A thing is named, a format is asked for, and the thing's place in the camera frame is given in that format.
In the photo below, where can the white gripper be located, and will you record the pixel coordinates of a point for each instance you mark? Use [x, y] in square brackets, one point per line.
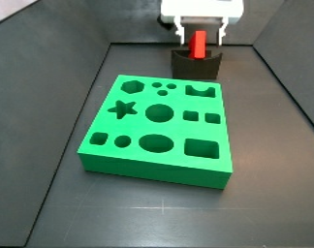
[202, 11]

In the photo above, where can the red double-square block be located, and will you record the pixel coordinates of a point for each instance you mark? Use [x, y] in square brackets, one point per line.
[198, 45]

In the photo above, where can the green shape-sorter board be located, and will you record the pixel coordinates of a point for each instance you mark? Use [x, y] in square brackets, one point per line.
[160, 130]

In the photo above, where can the black curved stand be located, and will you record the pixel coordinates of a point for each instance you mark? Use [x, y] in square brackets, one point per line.
[188, 68]

